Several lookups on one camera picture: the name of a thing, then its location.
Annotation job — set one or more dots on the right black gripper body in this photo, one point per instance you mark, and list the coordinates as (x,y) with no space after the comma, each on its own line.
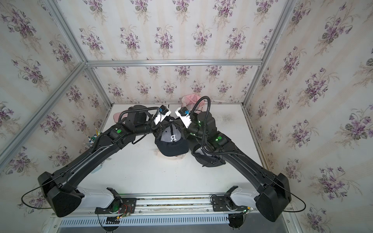
(192,131)

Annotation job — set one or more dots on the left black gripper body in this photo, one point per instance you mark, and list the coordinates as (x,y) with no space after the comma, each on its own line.
(157,130)

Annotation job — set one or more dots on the black cap white letter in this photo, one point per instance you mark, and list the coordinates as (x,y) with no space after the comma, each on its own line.
(169,140)

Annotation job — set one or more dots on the beige baseball cap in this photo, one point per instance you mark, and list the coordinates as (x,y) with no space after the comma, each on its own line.
(178,157)

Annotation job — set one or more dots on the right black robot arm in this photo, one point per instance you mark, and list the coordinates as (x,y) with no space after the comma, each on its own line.
(212,148)

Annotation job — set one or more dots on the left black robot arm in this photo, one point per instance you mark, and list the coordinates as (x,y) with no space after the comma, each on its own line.
(61,189)

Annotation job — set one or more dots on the dark grey baseball cap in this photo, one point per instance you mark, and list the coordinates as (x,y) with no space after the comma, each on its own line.
(206,160)

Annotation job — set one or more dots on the pink cap left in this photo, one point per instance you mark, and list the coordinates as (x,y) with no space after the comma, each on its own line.
(117,119)

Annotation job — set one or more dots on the pink pen holder cup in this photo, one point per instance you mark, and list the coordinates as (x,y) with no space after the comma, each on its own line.
(92,139)

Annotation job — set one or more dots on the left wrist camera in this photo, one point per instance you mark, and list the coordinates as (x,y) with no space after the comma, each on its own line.
(162,114)

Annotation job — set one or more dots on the pink cap back wall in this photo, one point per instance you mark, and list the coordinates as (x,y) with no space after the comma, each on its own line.
(190,100)

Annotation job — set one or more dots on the aluminium mounting rail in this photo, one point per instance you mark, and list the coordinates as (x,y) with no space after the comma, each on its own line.
(172,204)

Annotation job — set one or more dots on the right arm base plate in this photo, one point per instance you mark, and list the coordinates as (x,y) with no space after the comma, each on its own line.
(222,204)

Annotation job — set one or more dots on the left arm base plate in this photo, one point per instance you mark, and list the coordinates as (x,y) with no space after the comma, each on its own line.
(125,206)

